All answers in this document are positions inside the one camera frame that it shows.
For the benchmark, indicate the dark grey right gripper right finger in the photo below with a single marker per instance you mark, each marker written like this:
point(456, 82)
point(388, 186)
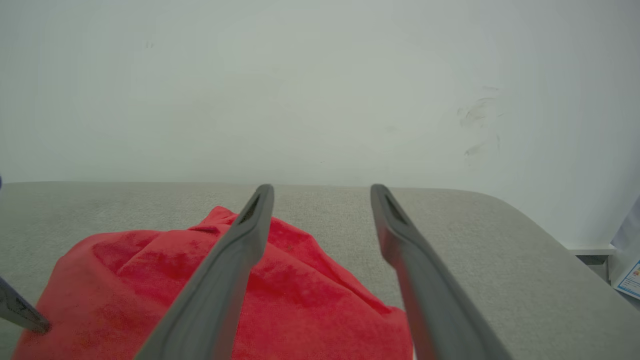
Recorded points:
point(435, 300)

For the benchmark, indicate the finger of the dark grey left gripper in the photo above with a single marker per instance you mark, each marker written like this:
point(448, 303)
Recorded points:
point(20, 310)

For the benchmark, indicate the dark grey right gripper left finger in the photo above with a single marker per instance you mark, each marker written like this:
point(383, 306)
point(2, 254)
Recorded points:
point(215, 295)

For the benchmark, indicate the red shirt with white sleeves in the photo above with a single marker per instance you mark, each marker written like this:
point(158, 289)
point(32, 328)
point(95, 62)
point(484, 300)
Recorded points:
point(125, 280)

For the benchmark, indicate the white panel with printed label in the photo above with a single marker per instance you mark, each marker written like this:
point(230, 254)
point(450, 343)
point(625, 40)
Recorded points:
point(627, 250)

